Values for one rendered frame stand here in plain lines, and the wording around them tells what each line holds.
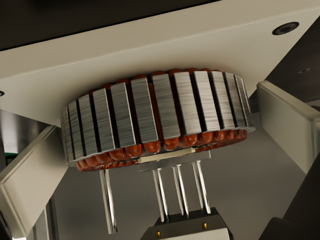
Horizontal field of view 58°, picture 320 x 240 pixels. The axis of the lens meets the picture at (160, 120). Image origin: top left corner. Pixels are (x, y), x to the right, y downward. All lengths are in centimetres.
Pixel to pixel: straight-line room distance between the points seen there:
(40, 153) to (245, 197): 32
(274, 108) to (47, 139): 13
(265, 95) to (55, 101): 12
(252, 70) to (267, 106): 2
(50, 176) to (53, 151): 2
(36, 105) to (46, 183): 4
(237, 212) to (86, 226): 22
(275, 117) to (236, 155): 27
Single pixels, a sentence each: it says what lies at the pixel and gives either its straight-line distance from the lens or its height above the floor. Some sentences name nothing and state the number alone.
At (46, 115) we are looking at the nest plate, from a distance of 19.
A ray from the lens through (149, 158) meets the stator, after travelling 21.
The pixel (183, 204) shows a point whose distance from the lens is 32.
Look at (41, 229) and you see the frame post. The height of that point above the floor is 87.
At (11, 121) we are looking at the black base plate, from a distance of 25.
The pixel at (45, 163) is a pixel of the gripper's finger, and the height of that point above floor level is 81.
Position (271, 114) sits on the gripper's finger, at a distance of 17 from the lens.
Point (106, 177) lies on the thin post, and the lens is 26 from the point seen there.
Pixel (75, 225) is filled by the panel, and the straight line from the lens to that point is 47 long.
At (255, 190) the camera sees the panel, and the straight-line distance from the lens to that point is 44.
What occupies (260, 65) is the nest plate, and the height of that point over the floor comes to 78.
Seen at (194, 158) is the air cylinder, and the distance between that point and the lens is 30.
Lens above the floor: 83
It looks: 10 degrees down
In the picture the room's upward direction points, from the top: 169 degrees clockwise
